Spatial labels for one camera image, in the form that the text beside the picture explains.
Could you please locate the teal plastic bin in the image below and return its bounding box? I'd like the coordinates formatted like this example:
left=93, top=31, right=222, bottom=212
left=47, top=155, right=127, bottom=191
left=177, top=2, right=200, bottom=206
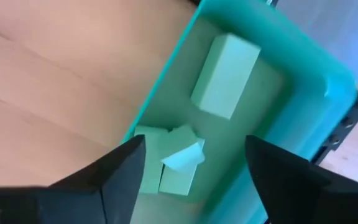
left=121, top=0, right=358, bottom=224

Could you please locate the black aluminium frame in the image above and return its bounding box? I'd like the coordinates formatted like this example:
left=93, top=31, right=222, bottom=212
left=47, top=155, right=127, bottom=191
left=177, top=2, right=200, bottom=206
left=311, top=90, right=358, bottom=165

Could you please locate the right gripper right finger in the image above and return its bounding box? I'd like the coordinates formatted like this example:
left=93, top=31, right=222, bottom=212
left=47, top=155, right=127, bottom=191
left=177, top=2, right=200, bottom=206
left=246, top=136, right=331, bottom=224

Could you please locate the teal block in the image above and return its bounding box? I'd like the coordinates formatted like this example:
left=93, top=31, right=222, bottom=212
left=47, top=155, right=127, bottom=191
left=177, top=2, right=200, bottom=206
left=158, top=164, right=199, bottom=197
left=190, top=32, right=262, bottom=121
left=160, top=124, right=206, bottom=172
left=134, top=125, right=170, bottom=194

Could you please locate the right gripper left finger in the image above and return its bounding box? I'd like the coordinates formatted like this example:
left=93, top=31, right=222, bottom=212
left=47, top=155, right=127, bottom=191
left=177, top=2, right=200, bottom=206
left=37, top=135, right=147, bottom=224

